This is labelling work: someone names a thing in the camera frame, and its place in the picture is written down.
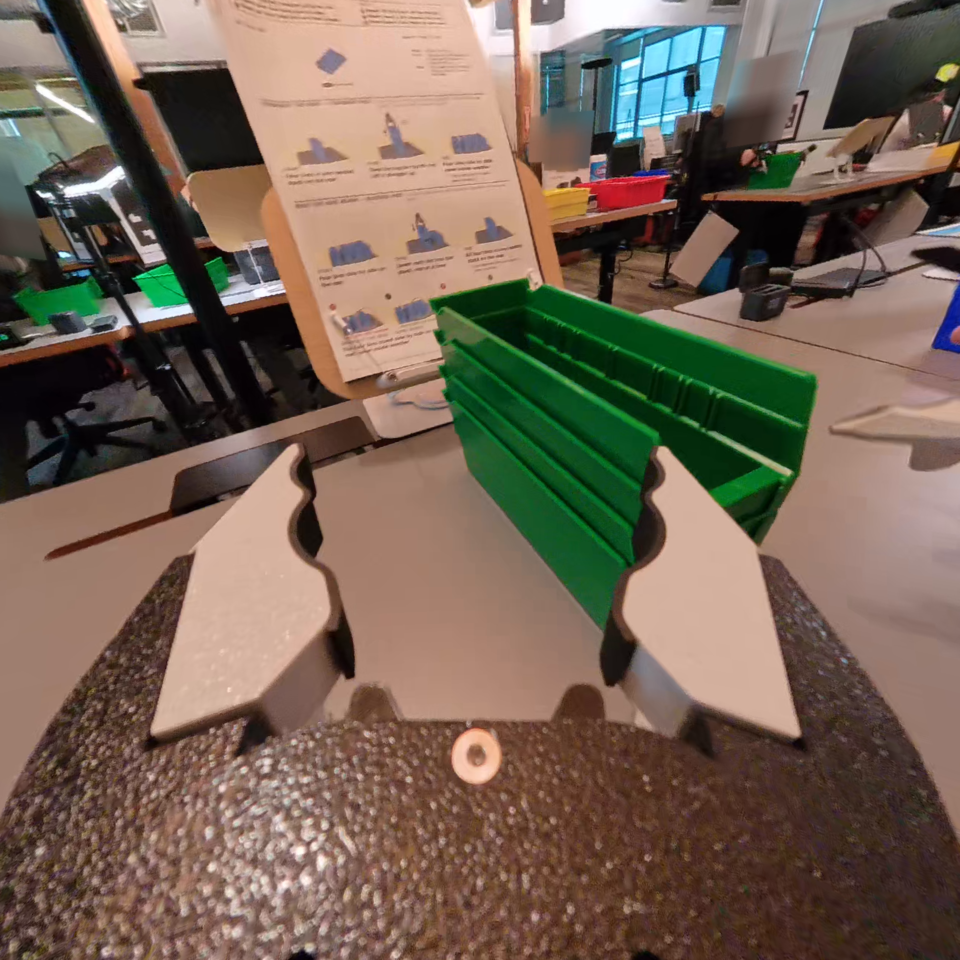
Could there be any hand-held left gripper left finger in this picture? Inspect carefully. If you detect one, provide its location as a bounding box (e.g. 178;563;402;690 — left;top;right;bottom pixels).
146;441;357;755

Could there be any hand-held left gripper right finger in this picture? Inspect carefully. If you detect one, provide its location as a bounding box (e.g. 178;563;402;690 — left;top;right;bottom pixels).
598;444;804;755

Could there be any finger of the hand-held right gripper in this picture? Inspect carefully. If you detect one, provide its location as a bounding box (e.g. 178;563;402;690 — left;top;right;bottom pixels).
829;396;960;471

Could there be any wooden top desk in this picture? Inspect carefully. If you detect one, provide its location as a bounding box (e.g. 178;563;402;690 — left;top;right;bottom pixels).
703;157;960;267
551;198;680;282

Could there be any dark laptop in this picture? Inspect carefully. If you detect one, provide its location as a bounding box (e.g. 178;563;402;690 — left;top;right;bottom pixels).
791;266;890;299

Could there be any black charger box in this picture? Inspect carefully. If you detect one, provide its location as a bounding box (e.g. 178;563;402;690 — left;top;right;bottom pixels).
738;283;794;322

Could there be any black office chair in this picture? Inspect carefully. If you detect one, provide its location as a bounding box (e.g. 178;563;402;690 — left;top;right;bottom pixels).
30;405;170;485

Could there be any white leaning board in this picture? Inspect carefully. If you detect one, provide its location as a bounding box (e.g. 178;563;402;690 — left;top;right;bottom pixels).
669;212;741;290

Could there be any red plastic bin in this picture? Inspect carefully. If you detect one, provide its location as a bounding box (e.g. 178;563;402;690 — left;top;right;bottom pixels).
576;175;670;212

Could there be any beige document board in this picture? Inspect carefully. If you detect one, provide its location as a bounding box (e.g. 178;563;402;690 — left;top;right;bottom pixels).
183;165;275;252

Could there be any black pole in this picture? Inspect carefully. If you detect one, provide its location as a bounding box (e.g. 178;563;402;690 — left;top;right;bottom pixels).
41;0;275;432

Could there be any printed instruction sheet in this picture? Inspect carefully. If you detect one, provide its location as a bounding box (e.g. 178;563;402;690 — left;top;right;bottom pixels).
213;0;543;384

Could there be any black floor lamp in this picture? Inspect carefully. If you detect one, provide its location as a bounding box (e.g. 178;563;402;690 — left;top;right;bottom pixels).
583;57;618;136

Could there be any large black wall screen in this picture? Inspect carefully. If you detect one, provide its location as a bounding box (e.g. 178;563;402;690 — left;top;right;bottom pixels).
823;11;960;132

